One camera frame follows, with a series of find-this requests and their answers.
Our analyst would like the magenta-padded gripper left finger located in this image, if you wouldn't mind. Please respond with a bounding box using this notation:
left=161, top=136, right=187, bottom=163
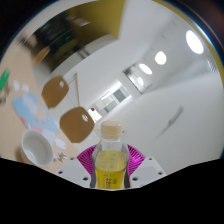
left=54, top=144, right=101, bottom=188

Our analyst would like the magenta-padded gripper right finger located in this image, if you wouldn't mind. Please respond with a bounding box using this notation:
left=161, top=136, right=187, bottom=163
left=124, top=144, right=167, bottom=188

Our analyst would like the clear bottle with yellow drink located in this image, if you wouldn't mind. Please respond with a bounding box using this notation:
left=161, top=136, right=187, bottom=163
left=90, top=120, right=131, bottom=191

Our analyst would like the white mug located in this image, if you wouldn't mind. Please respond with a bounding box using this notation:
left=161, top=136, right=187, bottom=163
left=20, top=129, right=55, bottom=168

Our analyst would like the wooden chair with round hole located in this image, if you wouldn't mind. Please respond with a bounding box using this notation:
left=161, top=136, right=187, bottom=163
left=32, top=45, right=52, bottom=65
left=41, top=75, right=70, bottom=110
left=59, top=106, right=96, bottom=144

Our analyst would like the light blue booklet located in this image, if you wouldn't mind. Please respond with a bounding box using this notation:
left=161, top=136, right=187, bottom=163
left=12, top=92, right=58, bottom=135

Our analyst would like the wooden stair handrail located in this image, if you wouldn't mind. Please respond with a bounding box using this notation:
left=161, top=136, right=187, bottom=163
left=68, top=72, right=82, bottom=106

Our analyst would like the dark shop shelf unit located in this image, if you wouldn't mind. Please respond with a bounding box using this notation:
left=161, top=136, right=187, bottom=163
left=31, top=13, right=93, bottom=73

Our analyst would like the group of round ceiling lights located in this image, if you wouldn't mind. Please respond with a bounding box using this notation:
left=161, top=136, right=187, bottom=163
left=134, top=29, right=205, bottom=88

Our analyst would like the long grey wall lamp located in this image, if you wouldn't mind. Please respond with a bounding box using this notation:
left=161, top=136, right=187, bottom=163
left=155, top=105, right=185, bottom=138

